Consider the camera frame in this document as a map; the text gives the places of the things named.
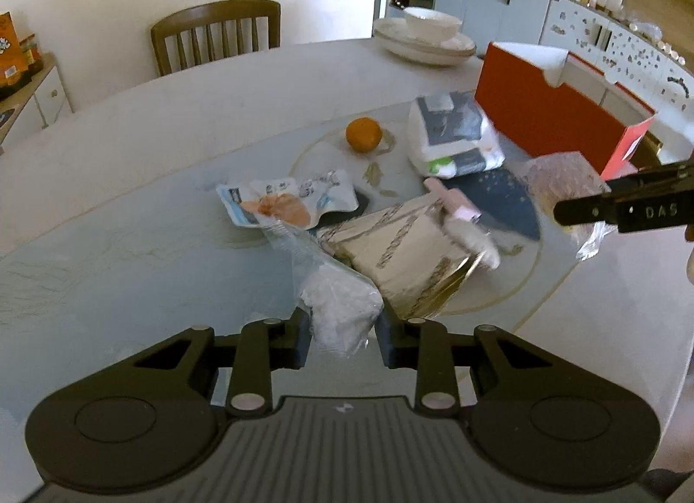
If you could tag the white blue snack wrapper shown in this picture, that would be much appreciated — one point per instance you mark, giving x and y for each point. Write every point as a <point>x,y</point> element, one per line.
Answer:
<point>300,203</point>

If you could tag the white ceramic bowl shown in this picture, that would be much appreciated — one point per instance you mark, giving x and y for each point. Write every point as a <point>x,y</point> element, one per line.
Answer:
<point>430,25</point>

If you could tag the white wall cabinet unit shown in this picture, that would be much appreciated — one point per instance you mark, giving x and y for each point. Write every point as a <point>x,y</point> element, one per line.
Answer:
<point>644,45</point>

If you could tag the white sideboard cabinet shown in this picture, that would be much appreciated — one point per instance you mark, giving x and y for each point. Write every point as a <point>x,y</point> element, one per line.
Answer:
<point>37,106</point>

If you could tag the white blue tissue pack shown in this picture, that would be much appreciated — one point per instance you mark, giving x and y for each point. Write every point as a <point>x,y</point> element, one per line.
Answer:
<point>449,135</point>

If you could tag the wooden dining chair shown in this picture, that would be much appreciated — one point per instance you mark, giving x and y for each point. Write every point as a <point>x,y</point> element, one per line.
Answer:
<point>214,31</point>

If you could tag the beige patterned foil pouch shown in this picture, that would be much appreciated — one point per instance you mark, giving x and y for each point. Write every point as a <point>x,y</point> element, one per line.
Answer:
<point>406,253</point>

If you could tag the stacked white plates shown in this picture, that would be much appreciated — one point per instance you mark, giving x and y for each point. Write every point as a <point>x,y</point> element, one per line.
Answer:
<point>393,36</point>

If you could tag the clear plastic bag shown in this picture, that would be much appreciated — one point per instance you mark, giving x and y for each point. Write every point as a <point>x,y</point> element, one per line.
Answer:
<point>342,304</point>

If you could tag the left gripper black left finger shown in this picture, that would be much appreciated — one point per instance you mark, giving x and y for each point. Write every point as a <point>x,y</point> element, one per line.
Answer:
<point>193,359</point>

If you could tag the orange snack bag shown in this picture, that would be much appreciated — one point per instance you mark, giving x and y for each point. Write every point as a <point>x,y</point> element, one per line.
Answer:
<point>14,74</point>

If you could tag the orange tangerine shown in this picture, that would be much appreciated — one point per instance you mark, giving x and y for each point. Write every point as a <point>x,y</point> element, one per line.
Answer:
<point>363,135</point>

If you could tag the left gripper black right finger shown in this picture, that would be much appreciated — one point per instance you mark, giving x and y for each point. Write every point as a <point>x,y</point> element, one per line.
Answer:
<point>491,355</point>

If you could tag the red white cardboard box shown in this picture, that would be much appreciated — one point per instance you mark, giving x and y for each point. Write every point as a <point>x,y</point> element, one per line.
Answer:
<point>549,100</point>

